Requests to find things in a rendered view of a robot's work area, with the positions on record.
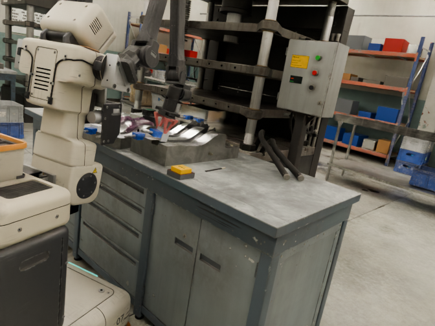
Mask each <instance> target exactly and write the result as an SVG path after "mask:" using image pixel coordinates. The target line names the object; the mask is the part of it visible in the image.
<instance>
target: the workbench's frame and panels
mask: <svg viewBox="0 0 435 326"><path fill-rule="evenodd" d="M91 142H92V141H91ZM93 143H95V144H96V153H95V160H94V162H97V163H100V164H101V165H102V174H101V179H100V185H99V190H98V195H97V196H96V198H95V199H94V200H93V201H92V202H89V203H85V204H79V209H78V212H76V213H73V214H71V215H70V217H69V221H68V222H67V223H66V224H65V225H66V227H68V229H69V241H68V245H69V246H70V247H71V248H72V255H73V256H74V260H75V261H79V260H81V259H82V258H83V259H84V260H85V261H86V262H87V263H88V264H89V265H90V266H92V267H93V268H94V269H95V270H96V271H97V272H98V273H99V274H100V275H101V276H102V277H103V278H104V279H105V280H106V281H108V282H109V283H111V284H113V285H115V286H117V287H119V288H121V289H123V290H125V291H126V292H127V293H128V294H129V295H130V298H131V304H132V305H134V308H133V313H134V314H135V318H136V319H137V320H141V319H143V318H144V316H145V317H147V319H149V320H150V321H151V322H152V323H153V324H154V325H155V326H319V325H320V321H321V318H322V314H323V311H324V306H325V304H326V299H327V296H328V292H329V288H330V285H331V280H332V277H333V273H334V270H335V266H336V263H337V259H338V256H339V251H340V247H341V244H342V240H343V237H344V233H345V229H346V225H347V222H348V219H349V216H350V212H351V207H352V204H354V203H356V202H359V200H360V197H361V195H358V196H356V197H354V198H352V199H349V200H346V201H344V202H342V203H339V204H336V205H334V206H332V207H330V208H327V209H325V210H322V211H320V212H317V213H314V214H313V215H310V216H308V217H305V218H303V219H300V220H298V221H295V222H293V223H291V224H288V225H286V226H283V227H281V228H278V229H276V228H274V227H272V226H269V225H268V224H265V223H263V222H261V221H259V220H257V219H255V218H253V217H251V216H249V215H247V214H245V213H243V212H240V211H238V210H236V209H234V208H232V207H230V206H228V205H226V204H223V203H222V202H219V201H217V200H215V199H213V198H211V197H209V196H207V195H205V194H203V193H201V192H199V191H196V190H194V189H192V188H190V187H188V186H186V185H184V184H182V183H180V182H177V181H176V180H173V179H171V178H170V177H167V176H165V175H163V174H161V173H159V172H157V171H155V170H153V169H150V168H148V167H146V166H144V165H142V164H140V163H138V162H136V161H134V160H131V159H130V158H128V157H125V156H124V155H121V154H119V153H117V152H115V151H113V150H111V149H109V148H107V147H104V146H101V145H100V144H98V143H96V142H93Z"/></svg>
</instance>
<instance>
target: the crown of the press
mask: <svg viewBox="0 0 435 326"><path fill-rule="evenodd" d="M201 1H204V2H206V3H208V2H213V3H215V5H221V8H220V9H219V12H220V13H222V14H225V15H227V20H226V22H232V23H242V22H243V18H250V17H252V12H251V10H252V5H268V2H269V0H201ZM328 1H336V2H337V5H348V3H349V0H280V2H279V5H328ZM223 41H224V42H226V43H233V44H239V42H240V38H239V37H236V36H230V35H224V38H223Z"/></svg>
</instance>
